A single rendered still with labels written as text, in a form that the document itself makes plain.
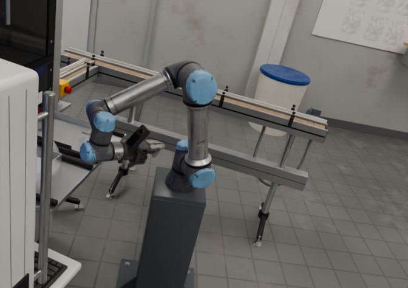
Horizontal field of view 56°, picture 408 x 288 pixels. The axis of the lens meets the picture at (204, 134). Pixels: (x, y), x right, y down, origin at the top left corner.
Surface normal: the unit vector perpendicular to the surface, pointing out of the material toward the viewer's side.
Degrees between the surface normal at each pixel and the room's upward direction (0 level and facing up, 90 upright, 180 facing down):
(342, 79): 90
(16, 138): 90
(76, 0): 90
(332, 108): 90
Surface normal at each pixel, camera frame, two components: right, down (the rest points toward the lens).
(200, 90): 0.39, 0.37
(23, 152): 0.92, 0.33
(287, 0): 0.04, 0.46
